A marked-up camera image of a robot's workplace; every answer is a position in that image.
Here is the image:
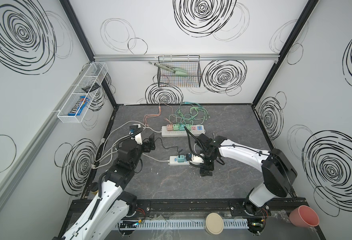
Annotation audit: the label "white multicolour power strip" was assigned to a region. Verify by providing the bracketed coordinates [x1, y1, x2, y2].
[161, 125, 205, 138]

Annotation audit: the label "black thin cable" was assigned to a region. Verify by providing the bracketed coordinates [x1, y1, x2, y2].
[154, 137, 183, 157]

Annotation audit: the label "light teal charger plug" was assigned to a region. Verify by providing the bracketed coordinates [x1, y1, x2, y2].
[176, 155, 185, 163]

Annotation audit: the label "white blue power strip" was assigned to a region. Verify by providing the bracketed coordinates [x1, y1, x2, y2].
[169, 155, 189, 166]

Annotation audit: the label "light green charging cable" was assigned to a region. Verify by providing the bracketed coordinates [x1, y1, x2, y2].
[168, 104, 211, 127]

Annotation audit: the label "pink charger plug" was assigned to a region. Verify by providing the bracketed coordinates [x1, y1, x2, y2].
[167, 124, 174, 131]

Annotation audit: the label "teal charging cable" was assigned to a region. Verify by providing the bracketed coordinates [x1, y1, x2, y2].
[175, 101, 203, 125]

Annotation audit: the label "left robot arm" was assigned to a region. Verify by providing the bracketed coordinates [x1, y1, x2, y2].
[61, 121, 156, 240]

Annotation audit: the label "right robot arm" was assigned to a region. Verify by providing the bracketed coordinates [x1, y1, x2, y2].
[187, 131, 297, 216]

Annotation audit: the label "yellow bottle black cap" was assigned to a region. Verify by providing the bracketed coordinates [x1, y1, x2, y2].
[90, 182, 99, 195]

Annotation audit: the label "blue candy packet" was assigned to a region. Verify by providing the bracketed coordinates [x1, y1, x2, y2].
[68, 96, 89, 116]

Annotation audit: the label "black remote control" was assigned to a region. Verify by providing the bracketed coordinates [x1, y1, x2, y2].
[82, 83, 100, 93]

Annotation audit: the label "beige round lid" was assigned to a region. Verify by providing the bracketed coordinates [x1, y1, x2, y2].
[205, 213, 224, 235]

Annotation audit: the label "green kitchen tongs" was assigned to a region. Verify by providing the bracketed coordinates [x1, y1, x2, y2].
[148, 62, 188, 76]

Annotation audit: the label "pink plastic cup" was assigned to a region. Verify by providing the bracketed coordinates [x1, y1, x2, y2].
[289, 205, 319, 228]

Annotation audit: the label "white power strip cord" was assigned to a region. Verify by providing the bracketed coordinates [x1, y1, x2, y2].
[90, 119, 170, 170]

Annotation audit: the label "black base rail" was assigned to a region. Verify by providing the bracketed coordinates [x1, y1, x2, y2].
[69, 197, 310, 215]

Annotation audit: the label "white wire wall shelf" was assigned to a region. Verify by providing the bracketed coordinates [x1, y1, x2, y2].
[58, 62, 108, 124]

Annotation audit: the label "white slotted cable duct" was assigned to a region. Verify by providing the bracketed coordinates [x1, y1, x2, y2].
[114, 218, 250, 231]

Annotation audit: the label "black wire wall basket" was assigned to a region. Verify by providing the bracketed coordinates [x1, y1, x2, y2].
[156, 55, 202, 88]

